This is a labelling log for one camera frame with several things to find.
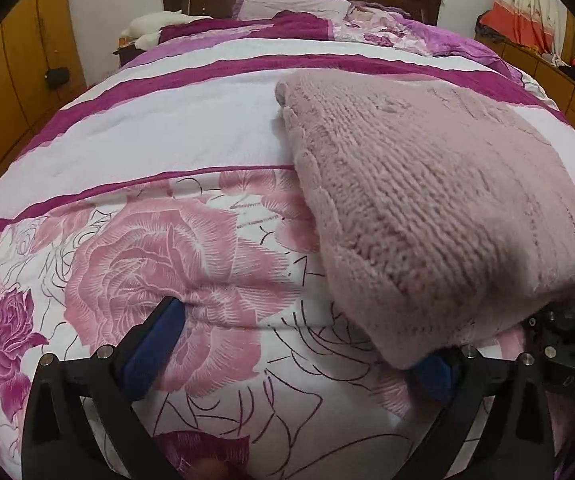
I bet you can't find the pink knit cardigan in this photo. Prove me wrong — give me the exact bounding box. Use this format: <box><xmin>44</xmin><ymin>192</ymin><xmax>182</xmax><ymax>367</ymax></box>
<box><xmin>276</xmin><ymin>70</ymin><xmax>575</xmax><ymax>370</ymax></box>

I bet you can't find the orange wooden wardrobe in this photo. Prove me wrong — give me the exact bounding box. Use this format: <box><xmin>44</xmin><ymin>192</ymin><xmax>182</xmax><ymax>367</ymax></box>
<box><xmin>0</xmin><ymin>0</ymin><xmax>87</xmax><ymax>178</ymax></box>

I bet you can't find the pink ruffled pillow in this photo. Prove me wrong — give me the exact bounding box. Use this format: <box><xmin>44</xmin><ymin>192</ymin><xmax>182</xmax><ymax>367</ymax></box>
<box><xmin>232</xmin><ymin>0</ymin><xmax>351</xmax><ymax>22</ymax></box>

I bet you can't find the white plush toy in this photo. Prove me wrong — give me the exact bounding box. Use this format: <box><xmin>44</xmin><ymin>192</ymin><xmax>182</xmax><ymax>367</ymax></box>
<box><xmin>118</xmin><ymin>11</ymin><xmax>210</xmax><ymax>51</ymax></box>

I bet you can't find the purple floral folded quilt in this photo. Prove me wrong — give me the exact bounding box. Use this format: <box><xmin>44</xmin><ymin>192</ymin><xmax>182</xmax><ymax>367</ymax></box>
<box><xmin>333</xmin><ymin>4</ymin><xmax>523</xmax><ymax>84</ymax></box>

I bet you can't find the small black hanging bag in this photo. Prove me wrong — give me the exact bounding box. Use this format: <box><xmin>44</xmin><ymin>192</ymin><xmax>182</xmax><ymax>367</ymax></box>
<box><xmin>45</xmin><ymin>66</ymin><xmax>71</xmax><ymax>90</ymax></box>

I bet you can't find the floral magenta striped bedspread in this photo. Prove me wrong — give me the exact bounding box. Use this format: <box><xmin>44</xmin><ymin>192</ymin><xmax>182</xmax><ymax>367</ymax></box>
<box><xmin>0</xmin><ymin>12</ymin><xmax>575</xmax><ymax>479</ymax></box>

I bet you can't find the dark wooden nightstand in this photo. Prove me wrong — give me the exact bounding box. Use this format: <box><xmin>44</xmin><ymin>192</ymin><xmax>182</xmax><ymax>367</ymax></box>
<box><xmin>113</xmin><ymin>44</ymin><xmax>143</xmax><ymax>67</ymax></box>

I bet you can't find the red white curtain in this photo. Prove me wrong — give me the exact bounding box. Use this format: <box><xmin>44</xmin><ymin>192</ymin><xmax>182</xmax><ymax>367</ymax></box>
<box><xmin>479</xmin><ymin>0</ymin><xmax>567</xmax><ymax>55</ymax></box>

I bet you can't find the wooden side cabinet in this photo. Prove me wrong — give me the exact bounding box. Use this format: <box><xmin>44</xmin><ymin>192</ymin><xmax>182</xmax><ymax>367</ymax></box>
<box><xmin>475</xmin><ymin>34</ymin><xmax>575</xmax><ymax>128</ymax></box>

